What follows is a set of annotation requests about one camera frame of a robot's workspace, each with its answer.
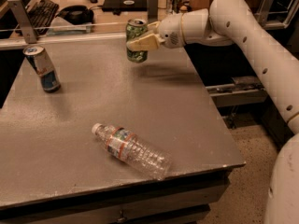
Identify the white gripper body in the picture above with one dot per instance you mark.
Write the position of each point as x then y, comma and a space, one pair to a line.
169, 31

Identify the green soda can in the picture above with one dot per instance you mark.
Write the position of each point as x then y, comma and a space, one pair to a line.
136, 28

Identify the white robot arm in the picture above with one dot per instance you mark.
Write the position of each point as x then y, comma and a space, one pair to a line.
231, 21

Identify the silver can on desk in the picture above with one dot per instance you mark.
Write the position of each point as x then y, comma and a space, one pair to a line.
172, 6

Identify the clear plastic water bottle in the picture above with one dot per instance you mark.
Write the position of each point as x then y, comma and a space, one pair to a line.
126, 146

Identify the red bull can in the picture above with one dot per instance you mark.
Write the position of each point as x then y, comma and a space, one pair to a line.
43, 66

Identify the black laptop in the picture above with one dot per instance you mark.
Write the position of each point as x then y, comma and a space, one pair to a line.
125, 5

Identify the black headphones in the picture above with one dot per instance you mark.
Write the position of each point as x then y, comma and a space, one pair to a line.
76, 14

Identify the black keyboard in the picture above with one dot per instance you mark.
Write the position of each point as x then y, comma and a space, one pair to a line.
41, 15

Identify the metal bracket middle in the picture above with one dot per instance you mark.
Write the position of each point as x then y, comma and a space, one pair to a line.
152, 8

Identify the metal bracket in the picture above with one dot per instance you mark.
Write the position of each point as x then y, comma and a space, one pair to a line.
263, 11
152, 8
28, 32

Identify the metal bracket right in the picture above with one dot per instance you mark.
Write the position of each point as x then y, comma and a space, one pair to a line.
263, 11

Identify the metal shelf rail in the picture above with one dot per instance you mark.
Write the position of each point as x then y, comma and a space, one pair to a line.
239, 91

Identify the metal bracket left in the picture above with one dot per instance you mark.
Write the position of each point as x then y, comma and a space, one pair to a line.
28, 32

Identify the drawer handle knob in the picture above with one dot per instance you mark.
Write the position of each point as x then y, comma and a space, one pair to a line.
122, 218

